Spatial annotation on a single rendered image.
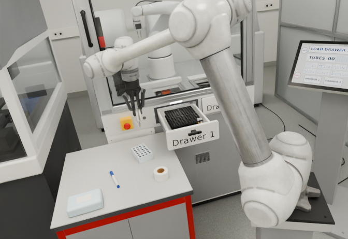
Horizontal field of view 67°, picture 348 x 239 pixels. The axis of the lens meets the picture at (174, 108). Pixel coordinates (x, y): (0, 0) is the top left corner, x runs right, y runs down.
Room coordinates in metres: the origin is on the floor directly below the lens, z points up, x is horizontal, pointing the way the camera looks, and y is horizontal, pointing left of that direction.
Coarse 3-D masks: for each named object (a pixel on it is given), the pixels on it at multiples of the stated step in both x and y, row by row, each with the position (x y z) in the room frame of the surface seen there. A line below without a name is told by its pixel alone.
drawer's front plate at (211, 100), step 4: (212, 96) 1.58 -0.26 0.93; (204, 100) 1.57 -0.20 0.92; (208, 100) 1.57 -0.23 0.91; (212, 100) 1.58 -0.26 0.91; (204, 104) 1.57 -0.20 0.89; (208, 104) 1.57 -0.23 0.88; (212, 104) 1.58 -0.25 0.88; (216, 104) 1.58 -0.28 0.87; (204, 108) 1.57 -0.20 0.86; (208, 108) 1.57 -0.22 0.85; (212, 108) 1.58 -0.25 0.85; (204, 112) 1.57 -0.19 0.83; (208, 112) 1.57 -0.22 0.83; (212, 112) 1.58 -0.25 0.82
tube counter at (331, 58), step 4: (328, 56) 1.52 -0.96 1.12; (332, 56) 1.51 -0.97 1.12; (336, 56) 1.50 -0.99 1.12; (340, 56) 1.48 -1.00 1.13; (344, 56) 1.47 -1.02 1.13; (328, 60) 1.51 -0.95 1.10; (332, 60) 1.49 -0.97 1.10; (336, 60) 1.48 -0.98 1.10; (340, 60) 1.47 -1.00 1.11; (344, 60) 1.46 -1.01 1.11
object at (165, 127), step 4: (188, 104) 1.59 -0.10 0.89; (192, 104) 1.58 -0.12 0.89; (168, 108) 1.56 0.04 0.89; (172, 108) 1.56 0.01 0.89; (176, 108) 1.56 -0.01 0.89; (196, 108) 1.51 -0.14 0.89; (160, 112) 1.54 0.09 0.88; (196, 112) 1.52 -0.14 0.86; (200, 112) 1.45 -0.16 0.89; (160, 116) 1.46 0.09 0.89; (164, 116) 1.55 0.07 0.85; (200, 116) 1.44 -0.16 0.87; (204, 116) 1.39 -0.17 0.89; (160, 120) 1.45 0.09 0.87; (164, 120) 1.51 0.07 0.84; (204, 120) 1.38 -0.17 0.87; (208, 120) 1.33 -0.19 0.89; (164, 124) 1.34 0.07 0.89; (168, 124) 1.45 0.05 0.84; (164, 128) 1.34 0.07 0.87; (168, 128) 1.40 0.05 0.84; (164, 132) 1.35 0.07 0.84
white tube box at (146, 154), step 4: (140, 144) 1.32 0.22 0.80; (144, 144) 1.32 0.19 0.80; (132, 148) 1.29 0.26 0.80; (136, 148) 1.29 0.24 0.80; (140, 148) 1.29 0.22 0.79; (144, 148) 1.28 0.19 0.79; (148, 148) 1.27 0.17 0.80; (132, 152) 1.28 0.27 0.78; (136, 152) 1.24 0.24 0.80; (144, 152) 1.24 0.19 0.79; (148, 152) 1.23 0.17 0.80; (152, 152) 1.22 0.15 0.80; (136, 156) 1.21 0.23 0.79; (140, 156) 1.21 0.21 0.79; (144, 156) 1.20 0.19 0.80; (148, 156) 1.21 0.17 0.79; (152, 156) 1.22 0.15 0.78; (140, 160) 1.19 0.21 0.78; (144, 160) 1.20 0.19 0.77; (148, 160) 1.21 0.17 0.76
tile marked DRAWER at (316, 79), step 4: (304, 76) 1.52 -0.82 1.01; (308, 76) 1.51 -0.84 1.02; (312, 76) 1.50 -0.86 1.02; (316, 76) 1.48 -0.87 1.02; (320, 76) 1.47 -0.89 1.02; (304, 80) 1.50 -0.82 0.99; (308, 80) 1.49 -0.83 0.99; (312, 80) 1.48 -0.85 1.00; (316, 80) 1.47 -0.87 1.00; (320, 80) 1.45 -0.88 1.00
